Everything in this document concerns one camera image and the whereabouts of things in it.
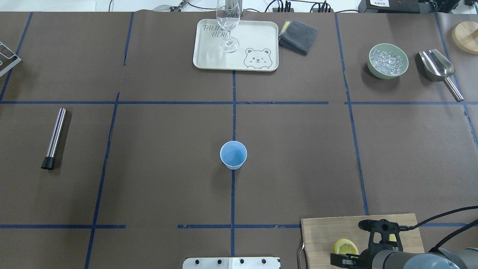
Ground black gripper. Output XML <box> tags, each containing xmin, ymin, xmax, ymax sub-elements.
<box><xmin>330</xmin><ymin>248</ymin><xmax>374</xmax><ymax>269</ymax></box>

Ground lemon half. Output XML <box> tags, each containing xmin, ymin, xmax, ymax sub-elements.
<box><xmin>333</xmin><ymin>238</ymin><xmax>360</xmax><ymax>255</ymax></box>

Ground steel muddler black tip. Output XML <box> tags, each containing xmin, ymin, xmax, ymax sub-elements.
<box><xmin>41</xmin><ymin>108</ymin><xmax>67</xmax><ymax>170</ymax></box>

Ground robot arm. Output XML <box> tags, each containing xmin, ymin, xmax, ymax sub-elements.
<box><xmin>330</xmin><ymin>248</ymin><xmax>478</xmax><ymax>269</ymax></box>

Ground blue paper cup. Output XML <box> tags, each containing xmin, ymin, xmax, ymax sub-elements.
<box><xmin>220</xmin><ymin>140</ymin><xmax>248</xmax><ymax>170</ymax></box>

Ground bamboo cutting board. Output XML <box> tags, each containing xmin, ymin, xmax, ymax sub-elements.
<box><xmin>297</xmin><ymin>213</ymin><xmax>417</xmax><ymax>269</ymax></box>

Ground green bowl of ice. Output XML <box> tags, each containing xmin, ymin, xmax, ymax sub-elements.
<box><xmin>367</xmin><ymin>44</ymin><xmax>409</xmax><ymax>80</ymax></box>

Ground steel ice scoop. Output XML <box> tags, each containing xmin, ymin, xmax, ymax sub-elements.
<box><xmin>418</xmin><ymin>49</ymin><xmax>464</xmax><ymax>102</ymax></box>

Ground folded grey cloth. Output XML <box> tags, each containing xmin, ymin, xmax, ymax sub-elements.
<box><xmin>278</xmin><ymin>20</ymin><xmax>318</xmax><ymax>56</ymax></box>

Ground cream bear serving tray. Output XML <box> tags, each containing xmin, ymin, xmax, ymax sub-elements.
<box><xmin>193</xmin><ymin>19</ymin><xmax>279</xmax><ymax>72</ymax></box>

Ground clear wine glass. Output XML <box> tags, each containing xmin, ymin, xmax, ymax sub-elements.
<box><xmin>216</xmin><ymin>0</ymin><xmax>241</xmax><ymax>53</ymax></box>

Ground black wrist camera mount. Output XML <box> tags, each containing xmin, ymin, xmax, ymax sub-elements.
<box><xmin>358</xmin><ymin>219</ymin><xmax>415</xmax><ymax>254</ymax></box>

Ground black braided camera cable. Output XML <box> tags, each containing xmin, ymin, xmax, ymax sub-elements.
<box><xmin>407</xmin><ymin>205</ymin><xmax>478</xmax><ymax>253</ymax></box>

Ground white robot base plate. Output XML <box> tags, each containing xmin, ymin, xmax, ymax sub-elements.
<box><xmin>182</xmin><ymin>257</ymin><xmax>281</xmax><ymax>269</ymax></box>

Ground white wire cup rack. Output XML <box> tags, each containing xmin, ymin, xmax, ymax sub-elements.
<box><xmin>0</xmin><ymin>42</ymin><xmax>22</xmax><ymax>77</ymax></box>

